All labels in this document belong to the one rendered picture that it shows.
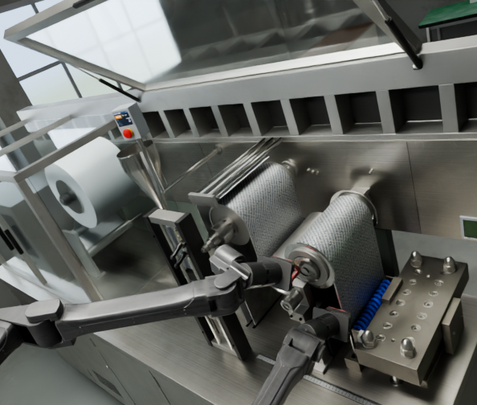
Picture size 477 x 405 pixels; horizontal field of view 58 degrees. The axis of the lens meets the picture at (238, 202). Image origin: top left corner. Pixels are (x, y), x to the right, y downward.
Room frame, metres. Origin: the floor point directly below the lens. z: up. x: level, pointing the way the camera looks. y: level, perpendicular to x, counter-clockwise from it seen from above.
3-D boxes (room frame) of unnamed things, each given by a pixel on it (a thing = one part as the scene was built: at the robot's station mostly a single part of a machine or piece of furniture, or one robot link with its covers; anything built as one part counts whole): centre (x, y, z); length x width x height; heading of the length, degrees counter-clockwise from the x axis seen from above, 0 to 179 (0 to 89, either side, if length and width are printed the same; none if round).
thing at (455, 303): (0.80, -0.42, 0.96); 0.10 x 0.03 x 0.11; 130
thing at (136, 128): (1.32, 0.22, 1.66); 0.07 x 0.07 x 0.10; 57
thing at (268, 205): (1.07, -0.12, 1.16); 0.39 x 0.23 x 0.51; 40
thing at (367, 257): (0.92, -0.24, 1.11); 0.23 x 0.01 x 0.18; 130
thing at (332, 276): (0.89, -0.11, 1.25); 0.15 x 0.01 x 0.15; 40
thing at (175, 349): (1.63, 0.47, 0.88); 2.52 x 0.66 x 0.04; 40
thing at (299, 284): (0.89, -0.06, 1.05); 0.06 x 0.05 x 0.31; 130
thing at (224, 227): (1.06, 0.07, 1.33); 0.06 x 0.06 x 0.06; 40
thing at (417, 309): (0.86, -0.35, 1.00); 0.40 x 0.16 x 0.06; 130
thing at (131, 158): (1.50, 0.28, 1.50); 0.14 x 0.14 x 0.06
